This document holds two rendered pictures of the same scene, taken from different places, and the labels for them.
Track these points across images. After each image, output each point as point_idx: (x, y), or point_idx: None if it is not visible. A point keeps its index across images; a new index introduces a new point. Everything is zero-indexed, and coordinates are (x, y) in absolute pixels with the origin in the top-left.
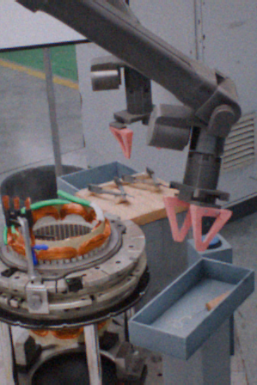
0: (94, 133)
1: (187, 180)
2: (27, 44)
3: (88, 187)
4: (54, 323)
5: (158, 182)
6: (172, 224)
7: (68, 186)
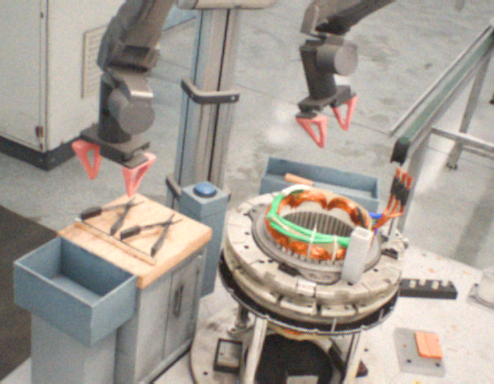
0: None
1: (335, 89)
2: None
3: (155, 252)
4: None
5: (128, 202)
6: (325, 136)
7: (116, 292)
